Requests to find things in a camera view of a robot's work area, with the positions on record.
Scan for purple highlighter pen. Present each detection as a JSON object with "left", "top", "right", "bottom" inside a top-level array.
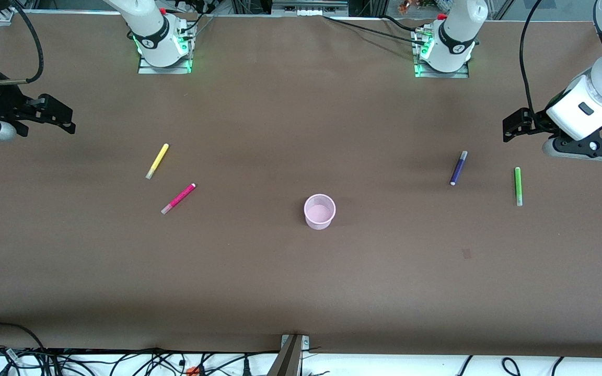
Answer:
[{"left": 449, "top": 150, "right": 469, "bottom": 186}]

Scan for pink pen holder cup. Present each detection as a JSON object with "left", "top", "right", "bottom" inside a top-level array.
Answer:
[{"left": 304, "top": 194, "right": 337, "bottom": 230}]

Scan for yellow highlighter pen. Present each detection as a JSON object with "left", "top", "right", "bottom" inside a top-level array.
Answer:
[{"left": 145, "top": 143, "right": 170, "bottom": 180}]

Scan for pink highlighter pen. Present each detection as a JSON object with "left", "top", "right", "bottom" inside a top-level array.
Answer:
[{"left": 160, "top": 183, "right": 196, "bottom": 215}]

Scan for brown table cover sheet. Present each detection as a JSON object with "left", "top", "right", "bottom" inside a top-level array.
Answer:
[{"left": 0, "top": 11, "right": 602, "bottom": 357}]

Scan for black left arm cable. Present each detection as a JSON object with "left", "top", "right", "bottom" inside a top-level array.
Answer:
[{"left": 519, "top": 0, "right": 545, "bottom": 119}]

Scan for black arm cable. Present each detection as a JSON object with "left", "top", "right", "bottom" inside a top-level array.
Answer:
[
  {"left": 0, "top": 0, "right": 45, "bottom": 86},
  {"left": 519, "top": 0, "right": 545, "bottom": 119}
]

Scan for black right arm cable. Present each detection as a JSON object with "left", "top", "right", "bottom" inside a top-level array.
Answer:
[{"left": 0, "top": 0, "right": 45, "bottom": 86}]

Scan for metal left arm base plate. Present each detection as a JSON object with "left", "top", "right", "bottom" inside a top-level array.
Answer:
[{"left": 413, "top": 29, "right": 470, "bottom": 79}]

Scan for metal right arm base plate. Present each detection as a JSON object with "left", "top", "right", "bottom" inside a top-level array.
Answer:
[{"left": 137, "top": 31, "right": 193, "bottom": 75}]

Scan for long black table cable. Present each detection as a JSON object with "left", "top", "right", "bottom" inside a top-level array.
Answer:
[{"left": 323, "top": 15, "right": 427, "bottom": 43}]

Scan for black looping floor cable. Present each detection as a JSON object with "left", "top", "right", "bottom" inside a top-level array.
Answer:
[{"left": 0, "top": 322, "right": 47, "bottom": 366}]

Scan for aluminium frame rail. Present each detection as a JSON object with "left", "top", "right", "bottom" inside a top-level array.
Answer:
[{"left": 232, "top": 0, "right": 385, "bottom": 17}]

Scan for tangled black floor cables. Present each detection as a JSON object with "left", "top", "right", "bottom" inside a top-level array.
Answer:
[{"left": 0, "top": 346, "right": 281, "bottom": 376}]

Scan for grey metal camera mount bracket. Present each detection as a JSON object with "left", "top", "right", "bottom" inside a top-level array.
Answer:
[{"left": 267, "top": 334, "right": 310, "bottom": 376}]

